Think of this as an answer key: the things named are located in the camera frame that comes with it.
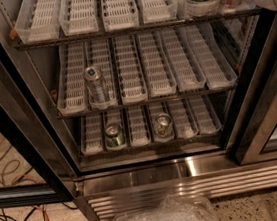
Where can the top wire shelf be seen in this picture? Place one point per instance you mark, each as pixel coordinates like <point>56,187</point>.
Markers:
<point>63,40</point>

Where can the stainless steel fridge body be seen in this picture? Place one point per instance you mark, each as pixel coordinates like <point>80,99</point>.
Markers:
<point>128,183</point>

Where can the silver blue can middle shelf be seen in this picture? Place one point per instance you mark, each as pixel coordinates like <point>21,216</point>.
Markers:
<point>96,84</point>

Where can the middle wire shelf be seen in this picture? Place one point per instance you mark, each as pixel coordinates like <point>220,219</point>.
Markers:
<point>170,97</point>

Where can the clear crumpled plastic bag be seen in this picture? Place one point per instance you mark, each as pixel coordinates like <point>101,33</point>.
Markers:
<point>174,209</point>

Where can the bottom wire shelf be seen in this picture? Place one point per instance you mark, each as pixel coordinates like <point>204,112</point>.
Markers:
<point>154,146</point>

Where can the left glass fridge door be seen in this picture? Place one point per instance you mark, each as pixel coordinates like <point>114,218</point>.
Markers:
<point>28,116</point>

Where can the wire shelf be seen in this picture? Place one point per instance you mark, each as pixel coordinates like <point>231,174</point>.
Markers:
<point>63,40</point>
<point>154,146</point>
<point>170,97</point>

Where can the right glass fridge door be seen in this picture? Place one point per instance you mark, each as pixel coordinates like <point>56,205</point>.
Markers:
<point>259,141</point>

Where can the glass fridge door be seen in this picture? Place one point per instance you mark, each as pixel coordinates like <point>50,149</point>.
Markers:
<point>28,116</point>
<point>259,141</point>

